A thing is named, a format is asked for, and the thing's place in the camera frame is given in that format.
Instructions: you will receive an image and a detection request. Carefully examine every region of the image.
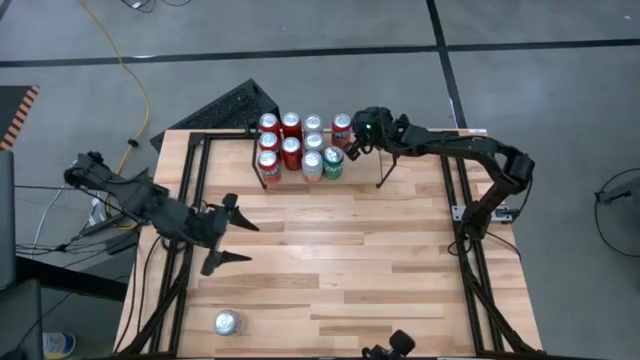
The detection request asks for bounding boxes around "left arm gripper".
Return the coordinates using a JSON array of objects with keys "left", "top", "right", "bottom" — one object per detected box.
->
[{"left": 187, "top": 192, "right": 261, "bottom": 278}]

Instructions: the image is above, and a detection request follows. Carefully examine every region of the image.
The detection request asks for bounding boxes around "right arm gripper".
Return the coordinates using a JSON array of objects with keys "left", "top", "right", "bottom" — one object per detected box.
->
[{"left": 343, "top": 106, "right": 401, "bottom": 162}]

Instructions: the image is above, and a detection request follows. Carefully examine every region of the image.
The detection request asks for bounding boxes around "green Sprite can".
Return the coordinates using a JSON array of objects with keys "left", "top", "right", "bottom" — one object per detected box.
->
[{"left": 322, "top": 145, "right": 345, "bottom": 181}]

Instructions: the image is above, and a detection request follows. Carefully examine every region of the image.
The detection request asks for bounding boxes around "silver and red soda can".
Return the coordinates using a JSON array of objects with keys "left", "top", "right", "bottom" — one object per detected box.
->
[
  {"left": 213, "top": 308, "right": 247, "bottom": 337},
  {"left": 302, "top": 131, "right": 326, "bottom": 154},
  {"left": 302, "top": 114, "right": 325, "bottom": 136},
  {"left": 301, "top": 150, "right": 325, "bottom": 184}
]

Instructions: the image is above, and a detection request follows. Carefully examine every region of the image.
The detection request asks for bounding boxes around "red Coca-Cola Zero can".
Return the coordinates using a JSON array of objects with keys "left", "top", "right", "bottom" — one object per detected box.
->
[
  {"left": 279, "top": 112, "right": 303, "bottom": 140},
  {"left": 280, "top": 136, "right": 304, "bottom": 172}
]

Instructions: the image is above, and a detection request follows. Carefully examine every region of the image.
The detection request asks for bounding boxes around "black power adapter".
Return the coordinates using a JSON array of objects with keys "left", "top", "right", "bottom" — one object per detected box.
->
[{"left": 102, "top": 230, "right": 141, "bottom": 256}]

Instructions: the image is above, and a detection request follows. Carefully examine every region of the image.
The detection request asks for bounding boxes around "grey power strip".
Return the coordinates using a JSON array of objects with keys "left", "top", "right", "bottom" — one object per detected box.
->
[{"left": 88, "top": 196, "right": 151, "bottom": 232}]

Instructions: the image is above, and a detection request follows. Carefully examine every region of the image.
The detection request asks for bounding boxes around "black floor beam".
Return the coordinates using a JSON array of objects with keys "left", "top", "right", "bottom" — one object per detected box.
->
[{"left": 14, "top": 254, "right": 129, "bottom": 303}]

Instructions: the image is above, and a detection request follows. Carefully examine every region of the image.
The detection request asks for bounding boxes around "black rounded object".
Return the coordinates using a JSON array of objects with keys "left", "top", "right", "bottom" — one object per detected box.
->
[{"left": 360, "top": 328, "right": 417, "bottom": 360}]

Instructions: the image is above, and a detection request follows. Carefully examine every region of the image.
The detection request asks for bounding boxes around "white and blue container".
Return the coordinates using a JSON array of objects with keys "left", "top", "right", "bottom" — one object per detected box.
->
[{"left": 42, "top": 331, "right": 77, "bottom": 359}]

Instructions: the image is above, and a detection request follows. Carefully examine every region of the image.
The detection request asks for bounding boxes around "black mat with striped edge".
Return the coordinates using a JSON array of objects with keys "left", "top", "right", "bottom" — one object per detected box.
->
[{"left": 0, "top": 84, "right": 41, "bottom": 151}]

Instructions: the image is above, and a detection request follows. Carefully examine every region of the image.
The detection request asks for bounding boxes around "black metal table frame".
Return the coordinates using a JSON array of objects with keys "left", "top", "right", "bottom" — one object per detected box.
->
[{"left": 114, "top": 130, "right": 546, "bottom": 360}]

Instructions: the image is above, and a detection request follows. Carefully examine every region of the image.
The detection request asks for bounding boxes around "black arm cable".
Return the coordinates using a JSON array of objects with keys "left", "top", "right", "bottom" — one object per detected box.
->
[{"left": 447, "top": 219, "right": 524, "bottom": 264}]

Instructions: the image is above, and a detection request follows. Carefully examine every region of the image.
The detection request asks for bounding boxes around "white cable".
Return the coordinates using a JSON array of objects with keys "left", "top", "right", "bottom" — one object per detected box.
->
[{"left": 29, "top": 184, "right": 69, "bottom": 251}]

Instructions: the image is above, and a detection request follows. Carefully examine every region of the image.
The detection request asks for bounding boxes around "yellow cable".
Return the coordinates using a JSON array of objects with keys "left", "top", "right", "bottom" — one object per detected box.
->
[{"left": 78, "top": 0, "right": 151, "bottom": 161}]

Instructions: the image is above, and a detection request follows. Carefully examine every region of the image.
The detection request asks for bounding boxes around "black floor cable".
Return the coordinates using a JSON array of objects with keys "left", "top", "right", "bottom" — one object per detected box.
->
[{"left": 119, "top": 0, "right": 194, "bottom": 14}]

